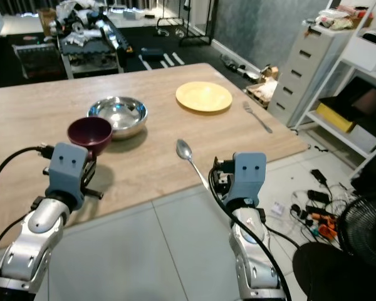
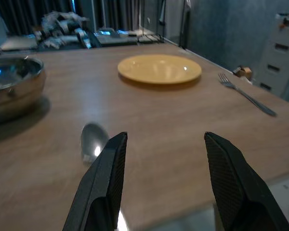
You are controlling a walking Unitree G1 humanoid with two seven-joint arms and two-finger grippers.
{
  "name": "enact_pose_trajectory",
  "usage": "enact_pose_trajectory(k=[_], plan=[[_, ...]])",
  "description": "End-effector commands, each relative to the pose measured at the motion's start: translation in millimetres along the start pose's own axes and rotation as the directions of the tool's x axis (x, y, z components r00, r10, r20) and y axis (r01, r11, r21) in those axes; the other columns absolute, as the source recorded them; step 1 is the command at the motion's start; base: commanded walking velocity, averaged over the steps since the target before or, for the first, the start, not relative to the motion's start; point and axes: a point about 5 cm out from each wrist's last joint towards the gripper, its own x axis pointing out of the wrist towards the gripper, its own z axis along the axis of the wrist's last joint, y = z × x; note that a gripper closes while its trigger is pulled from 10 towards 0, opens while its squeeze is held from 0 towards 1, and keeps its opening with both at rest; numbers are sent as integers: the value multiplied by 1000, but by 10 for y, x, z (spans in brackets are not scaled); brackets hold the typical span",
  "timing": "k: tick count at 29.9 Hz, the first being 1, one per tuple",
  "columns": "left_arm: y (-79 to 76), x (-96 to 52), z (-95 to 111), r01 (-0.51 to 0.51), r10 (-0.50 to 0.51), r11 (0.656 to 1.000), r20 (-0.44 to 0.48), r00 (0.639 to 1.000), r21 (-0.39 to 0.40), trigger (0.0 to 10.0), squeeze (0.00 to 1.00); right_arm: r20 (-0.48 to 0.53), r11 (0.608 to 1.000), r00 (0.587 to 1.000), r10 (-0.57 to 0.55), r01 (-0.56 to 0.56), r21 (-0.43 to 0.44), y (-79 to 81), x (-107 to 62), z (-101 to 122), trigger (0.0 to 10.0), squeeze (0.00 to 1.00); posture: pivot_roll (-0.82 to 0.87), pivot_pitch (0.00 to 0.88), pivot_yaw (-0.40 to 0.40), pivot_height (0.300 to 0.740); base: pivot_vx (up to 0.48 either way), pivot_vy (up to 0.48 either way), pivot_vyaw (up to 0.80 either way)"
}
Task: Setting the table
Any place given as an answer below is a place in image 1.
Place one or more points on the pile of packets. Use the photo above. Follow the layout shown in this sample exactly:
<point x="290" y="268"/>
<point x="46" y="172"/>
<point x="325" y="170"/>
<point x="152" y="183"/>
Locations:
<point x="335" y="19"/>

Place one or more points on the white appliance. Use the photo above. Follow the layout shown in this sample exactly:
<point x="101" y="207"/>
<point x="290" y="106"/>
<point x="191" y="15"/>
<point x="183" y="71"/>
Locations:
<point x="373" y="50"/>

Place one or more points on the dark grey curtain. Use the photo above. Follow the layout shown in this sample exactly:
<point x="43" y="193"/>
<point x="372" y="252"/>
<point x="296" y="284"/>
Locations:
<point x="25" y="6"/>

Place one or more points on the small brown cardboard box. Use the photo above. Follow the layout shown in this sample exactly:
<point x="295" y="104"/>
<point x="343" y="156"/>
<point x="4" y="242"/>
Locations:
<point x="268" y="73"/>

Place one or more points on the black power adapter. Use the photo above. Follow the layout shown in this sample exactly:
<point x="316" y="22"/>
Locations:
<point x="318" y="177"/>

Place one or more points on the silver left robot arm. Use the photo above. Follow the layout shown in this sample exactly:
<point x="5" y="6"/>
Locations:
<point x="41" y="226"/>

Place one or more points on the silver spoon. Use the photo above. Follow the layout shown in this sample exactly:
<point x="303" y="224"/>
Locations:
<point x="185" y="150"/>

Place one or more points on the yellow plate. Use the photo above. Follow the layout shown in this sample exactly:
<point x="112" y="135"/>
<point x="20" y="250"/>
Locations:
<point x="203" y="96"/>

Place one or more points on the black brown box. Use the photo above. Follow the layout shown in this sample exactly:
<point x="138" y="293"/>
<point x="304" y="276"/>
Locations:
<point x="363" y="103"/>

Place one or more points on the dark purple bowl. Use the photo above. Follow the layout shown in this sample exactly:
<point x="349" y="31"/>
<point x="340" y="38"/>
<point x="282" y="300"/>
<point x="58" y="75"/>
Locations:
<point x="89" y="133"/>

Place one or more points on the grey chest of drawers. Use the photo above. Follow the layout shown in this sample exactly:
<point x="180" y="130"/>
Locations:
<point x="301" y="69"/>

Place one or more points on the white patterned bag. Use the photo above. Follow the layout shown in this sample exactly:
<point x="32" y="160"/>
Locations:
<point x="260" y="94"/>

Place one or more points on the small white card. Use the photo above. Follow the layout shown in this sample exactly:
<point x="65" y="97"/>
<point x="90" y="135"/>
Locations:
<point x="279" y="209"/>

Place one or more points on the dark blue box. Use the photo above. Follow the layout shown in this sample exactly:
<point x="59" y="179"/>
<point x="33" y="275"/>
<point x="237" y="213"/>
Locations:
<point x="153" y="54"/>

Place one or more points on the tall cardboard box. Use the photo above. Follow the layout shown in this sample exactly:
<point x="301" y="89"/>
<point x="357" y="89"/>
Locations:
<point x="48" y="22"/>

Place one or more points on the silver fork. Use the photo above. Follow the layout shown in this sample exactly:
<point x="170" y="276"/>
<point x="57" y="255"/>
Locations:
<point x="250" y="110"/>

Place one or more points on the cluttered metal cart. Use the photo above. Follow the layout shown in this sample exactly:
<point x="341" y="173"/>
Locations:
<point x="91" y="53"/>

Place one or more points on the black fan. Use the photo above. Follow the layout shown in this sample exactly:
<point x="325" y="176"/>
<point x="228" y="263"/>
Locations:
<point x="366" y="222"/>

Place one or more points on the yellow box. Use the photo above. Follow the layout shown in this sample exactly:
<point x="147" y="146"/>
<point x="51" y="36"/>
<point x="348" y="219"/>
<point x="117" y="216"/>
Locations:
<point x="335" y="117"/>

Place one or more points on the long black device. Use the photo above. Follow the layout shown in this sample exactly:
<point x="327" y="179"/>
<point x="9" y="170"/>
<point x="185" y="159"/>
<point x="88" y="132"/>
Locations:
<point x="238" y="68"/>

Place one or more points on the orange black tool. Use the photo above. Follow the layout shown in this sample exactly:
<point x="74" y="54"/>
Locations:
<point x="323" y="224"/>

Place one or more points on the black clothes rack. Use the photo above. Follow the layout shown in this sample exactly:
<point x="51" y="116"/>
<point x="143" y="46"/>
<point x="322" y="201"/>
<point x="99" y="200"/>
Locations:
<point x="197" y="41"/>

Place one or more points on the white flat stick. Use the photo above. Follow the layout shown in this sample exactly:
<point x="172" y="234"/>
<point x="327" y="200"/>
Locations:
<point x="142" y="64"/>

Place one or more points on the shiny steel bowl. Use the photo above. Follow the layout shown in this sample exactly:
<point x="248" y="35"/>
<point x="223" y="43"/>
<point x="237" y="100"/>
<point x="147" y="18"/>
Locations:
<point x="125" y="113"/>

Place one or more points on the white shelf rack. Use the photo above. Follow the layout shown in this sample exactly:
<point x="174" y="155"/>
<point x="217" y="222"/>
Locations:
<point x="363" y="63"/>

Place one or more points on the black rounded bulky object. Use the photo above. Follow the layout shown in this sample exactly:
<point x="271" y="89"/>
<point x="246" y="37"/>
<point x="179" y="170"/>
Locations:
<point x="338" y="276"/>

